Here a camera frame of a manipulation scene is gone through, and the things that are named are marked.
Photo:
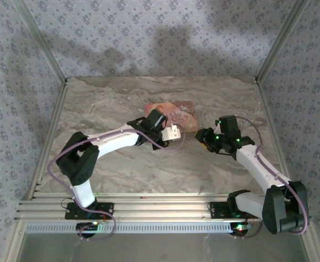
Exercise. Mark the aluminium table side rail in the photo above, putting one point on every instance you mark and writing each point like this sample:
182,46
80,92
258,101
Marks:
53,128
271,120

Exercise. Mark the aluminium frame post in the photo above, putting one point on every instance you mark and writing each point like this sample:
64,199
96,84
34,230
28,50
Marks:
39,41
282,41

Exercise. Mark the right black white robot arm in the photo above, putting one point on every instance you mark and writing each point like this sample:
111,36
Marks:
274,207

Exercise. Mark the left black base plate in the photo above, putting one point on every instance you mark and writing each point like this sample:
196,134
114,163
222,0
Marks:
105,207

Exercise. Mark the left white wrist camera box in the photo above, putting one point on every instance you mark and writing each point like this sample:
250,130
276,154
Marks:
172,132

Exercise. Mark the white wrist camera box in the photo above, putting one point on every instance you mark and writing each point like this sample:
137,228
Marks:
217,127
172,132

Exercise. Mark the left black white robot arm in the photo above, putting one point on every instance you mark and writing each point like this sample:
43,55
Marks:
78,163

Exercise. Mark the right black controller board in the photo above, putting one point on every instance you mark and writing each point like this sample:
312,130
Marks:
240,227

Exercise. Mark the left black controller board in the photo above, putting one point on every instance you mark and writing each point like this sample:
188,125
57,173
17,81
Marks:
87,227

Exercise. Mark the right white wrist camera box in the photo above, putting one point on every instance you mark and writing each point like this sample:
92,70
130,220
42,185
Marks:
217,127

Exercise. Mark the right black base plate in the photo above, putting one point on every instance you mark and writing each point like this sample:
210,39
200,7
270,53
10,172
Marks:
217,210

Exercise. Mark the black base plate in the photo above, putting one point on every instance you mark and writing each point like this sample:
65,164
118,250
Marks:
105,207
217,210

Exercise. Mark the black controller board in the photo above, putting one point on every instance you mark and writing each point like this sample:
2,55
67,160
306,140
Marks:
240,227
87,227

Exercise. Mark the aluminium mounting rail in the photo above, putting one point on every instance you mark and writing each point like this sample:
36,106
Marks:
162,207

